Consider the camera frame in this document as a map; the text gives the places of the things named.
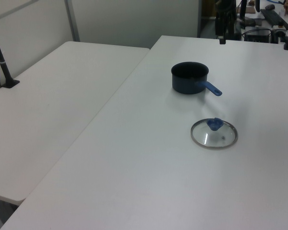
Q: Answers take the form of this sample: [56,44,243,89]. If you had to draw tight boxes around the dark blue saucepan blue handle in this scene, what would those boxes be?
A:
[170,61,223,97]

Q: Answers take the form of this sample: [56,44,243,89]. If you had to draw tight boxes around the black monitor stand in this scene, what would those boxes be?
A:
[239,0,255,27]

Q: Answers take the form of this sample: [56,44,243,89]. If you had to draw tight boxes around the black camera pole with foot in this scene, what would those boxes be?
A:
[0,20,21,90]

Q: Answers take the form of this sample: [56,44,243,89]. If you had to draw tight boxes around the glass lid blue knob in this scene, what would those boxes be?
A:
[190,117,239,150]

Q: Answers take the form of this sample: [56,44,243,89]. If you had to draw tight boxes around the black keyboard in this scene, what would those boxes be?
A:
[260,9,288,31]

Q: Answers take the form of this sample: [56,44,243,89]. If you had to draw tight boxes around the black computer box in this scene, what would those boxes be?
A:
[244,28,272,43]

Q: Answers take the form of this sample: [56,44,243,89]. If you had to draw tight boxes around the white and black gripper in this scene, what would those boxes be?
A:
[215,0,240,45]

